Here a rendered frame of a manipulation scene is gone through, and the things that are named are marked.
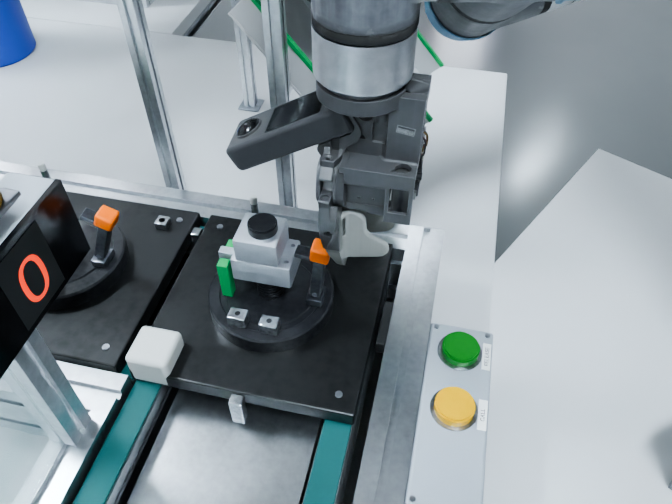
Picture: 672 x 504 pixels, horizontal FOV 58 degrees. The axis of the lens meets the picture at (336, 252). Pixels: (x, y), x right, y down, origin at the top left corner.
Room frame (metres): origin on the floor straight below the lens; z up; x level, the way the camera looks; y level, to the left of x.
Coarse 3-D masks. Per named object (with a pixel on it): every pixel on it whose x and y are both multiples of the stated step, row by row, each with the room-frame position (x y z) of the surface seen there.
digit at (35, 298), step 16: (32, 224) 0.28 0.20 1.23; (32, 240) 0.28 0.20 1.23; (16, 256) 0.26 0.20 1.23; (32, 256) 0.27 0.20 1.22; (48, 256) 0.28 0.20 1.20; (0, 272) 0.25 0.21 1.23; (16, 272) 0.26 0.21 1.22; (32, 272) 0.27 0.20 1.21; (48, 272) 0.28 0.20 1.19; (16, 288) 0.25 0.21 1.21; (32, 288) 0.26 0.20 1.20; (48, 288) 0.27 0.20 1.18; (16, 304) 0.24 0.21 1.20; (32, 304) 0.25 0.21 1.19; (32, 320) 0.25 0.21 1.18
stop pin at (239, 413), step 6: (234, 396) 0.31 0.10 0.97; (240, 396) 0.31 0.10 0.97; (228, 402) 0.30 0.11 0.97; (234, 402) 0.30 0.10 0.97; (240, 402) 0.30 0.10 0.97; (234, 408) 0.30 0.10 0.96; (240, 408) 0.30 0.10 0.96; (246, 408) 0.31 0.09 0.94; (234, 414) 0.30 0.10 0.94; (240, 414) 0.30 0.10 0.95; (246, 414) 0.31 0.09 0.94; (234, 420) 0.30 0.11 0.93; (240, 420) 0.30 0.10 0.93
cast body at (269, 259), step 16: (240, 224) 0.44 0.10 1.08; (256, 224) 0.43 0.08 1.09; (272, 224) 0.43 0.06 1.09; (240, 240) 0.41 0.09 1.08; (256, 240) 0.41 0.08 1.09; (272, 240) 0.41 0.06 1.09; (288, 240) 0.44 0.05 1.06; (224, 256) 0.44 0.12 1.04; (240, 256) 0.41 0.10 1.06; (256, 256) 0.41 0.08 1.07; (272, 256) 0.41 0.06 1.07; (288, 256) 0.42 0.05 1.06; (240, 272) 0.41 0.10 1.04; (256, 272) 0.41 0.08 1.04; (272, 272) 0.41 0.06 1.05; (288, 272) 0.40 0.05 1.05
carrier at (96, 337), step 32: (128, 224) 0.55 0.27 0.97; (192, 224) 0.55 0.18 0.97; (128, 256) 0.50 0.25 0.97; (160, 256) 0.50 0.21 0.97; (64, 288) 0.43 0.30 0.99; (96, 288) 0.44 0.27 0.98; (128, 288) 0.45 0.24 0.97; (160, 288) 0.45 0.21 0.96; (64, 320) 0.40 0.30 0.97; (96, 320) 0.40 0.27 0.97; (128, 320) 0.40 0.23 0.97; (64, 352) 0.36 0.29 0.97; (96, 352) 0.36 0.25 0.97
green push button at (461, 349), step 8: (448, 336) 0.38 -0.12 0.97; (456, 336) 0.38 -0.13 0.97; (464, 336) 0.38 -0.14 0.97; (472, 336) 0.38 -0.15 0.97; (448, 344) 0.37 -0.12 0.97; (456, 344) 0.37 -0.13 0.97; (464, 344) 0.37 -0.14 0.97; (472, 344) 0.37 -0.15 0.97; (448, 352) 0.36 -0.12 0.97; (456, 352) 0.36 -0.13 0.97; (464, 352) 0.36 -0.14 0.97; (472, 352) 0.36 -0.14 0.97; (448, 360) 0.35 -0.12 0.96; (456, 360) 0.35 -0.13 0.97; (464, 360) 0.35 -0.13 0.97; (472, 360) 0.35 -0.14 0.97
